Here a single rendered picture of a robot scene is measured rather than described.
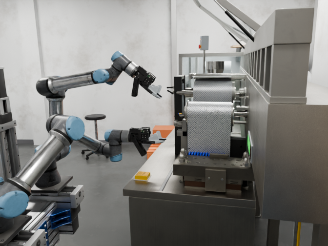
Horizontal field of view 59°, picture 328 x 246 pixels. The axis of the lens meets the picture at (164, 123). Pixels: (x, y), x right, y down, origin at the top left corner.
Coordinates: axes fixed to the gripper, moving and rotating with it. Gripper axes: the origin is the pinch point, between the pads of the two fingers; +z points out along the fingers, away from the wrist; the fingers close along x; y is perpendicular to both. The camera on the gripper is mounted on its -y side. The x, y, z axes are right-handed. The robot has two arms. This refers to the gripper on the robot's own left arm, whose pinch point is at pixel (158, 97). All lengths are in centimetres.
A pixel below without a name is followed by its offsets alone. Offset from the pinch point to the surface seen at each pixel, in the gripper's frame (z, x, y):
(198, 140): 33.2, -4.9, -2.5
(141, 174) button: 21.4, -16.6, -36.1
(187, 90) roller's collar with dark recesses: 9.2, 23.7, 9.6
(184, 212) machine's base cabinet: 49, -31, -28
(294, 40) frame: 26, -88, 54
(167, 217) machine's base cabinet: 45, -31, -37
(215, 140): 39.9, -4.9, 3.3
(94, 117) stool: -87, 254, -161
